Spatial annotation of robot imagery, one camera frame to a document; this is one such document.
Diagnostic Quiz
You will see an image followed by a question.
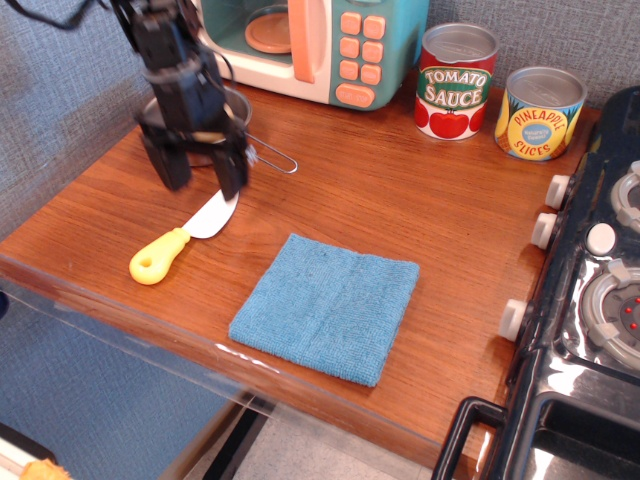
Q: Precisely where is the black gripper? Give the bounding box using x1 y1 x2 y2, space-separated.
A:
137 54 249 201

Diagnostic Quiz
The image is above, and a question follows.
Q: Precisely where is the beige toy potato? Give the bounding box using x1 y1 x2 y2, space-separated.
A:
191 132 226 144

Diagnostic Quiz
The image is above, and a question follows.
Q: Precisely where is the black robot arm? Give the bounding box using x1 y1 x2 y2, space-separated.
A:
111 1 249 201

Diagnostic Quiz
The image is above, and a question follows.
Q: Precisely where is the blue folded cloth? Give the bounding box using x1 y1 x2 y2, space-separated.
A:
229 234 420 387

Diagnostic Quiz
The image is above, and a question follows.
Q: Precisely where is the small steel saucepan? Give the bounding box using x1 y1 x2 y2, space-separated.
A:
141 87 298 174

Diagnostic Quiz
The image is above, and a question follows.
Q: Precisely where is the teal toy microwave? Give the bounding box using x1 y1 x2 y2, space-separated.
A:
196 1 429 111

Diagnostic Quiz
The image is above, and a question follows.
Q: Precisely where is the tomato sauce can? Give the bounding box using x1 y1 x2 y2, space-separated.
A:
414 23 499 141

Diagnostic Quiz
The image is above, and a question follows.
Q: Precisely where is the pineapple slices can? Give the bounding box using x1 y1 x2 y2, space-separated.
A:
494 66 587 162

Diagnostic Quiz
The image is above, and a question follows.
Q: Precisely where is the white stove knob lower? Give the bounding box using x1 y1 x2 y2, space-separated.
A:
498 299 528 342

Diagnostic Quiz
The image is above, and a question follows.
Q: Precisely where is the white stove knob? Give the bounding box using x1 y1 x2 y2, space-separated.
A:
545 175 571 210
530 213 557 250
498 299 528 342

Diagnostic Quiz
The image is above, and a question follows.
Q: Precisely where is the orange fuzzy object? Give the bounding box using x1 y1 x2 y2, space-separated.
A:
19 459 71 480

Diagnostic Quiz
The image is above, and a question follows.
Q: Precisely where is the white stove knob middle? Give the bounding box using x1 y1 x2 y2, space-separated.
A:
530 213 557 250

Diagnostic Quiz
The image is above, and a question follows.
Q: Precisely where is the white stove knob upper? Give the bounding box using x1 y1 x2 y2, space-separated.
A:
545 175 571 210

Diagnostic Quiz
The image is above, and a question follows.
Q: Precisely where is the white round stove button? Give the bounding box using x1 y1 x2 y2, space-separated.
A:
586 223 616 256

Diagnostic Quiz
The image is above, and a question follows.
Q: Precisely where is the grey stove burner rear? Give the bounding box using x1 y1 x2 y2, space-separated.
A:
610 160 640 233

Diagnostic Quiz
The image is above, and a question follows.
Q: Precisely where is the grey stove burner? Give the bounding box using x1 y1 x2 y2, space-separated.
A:
580 259 639 371
610 160 640 233

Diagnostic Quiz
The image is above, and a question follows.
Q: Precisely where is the grey stove burner front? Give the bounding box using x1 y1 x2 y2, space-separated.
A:
580 259 639 371

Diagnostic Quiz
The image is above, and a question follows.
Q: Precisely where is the black toy stove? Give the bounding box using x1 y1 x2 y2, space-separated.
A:
486 87 639 479

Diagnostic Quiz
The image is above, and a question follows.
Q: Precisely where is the yellow handled toy knife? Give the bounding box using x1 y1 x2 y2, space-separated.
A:
129 190 240 285

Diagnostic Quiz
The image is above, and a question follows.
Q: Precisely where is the black oven door handle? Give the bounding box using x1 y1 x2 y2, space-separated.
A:
432 396 507 480

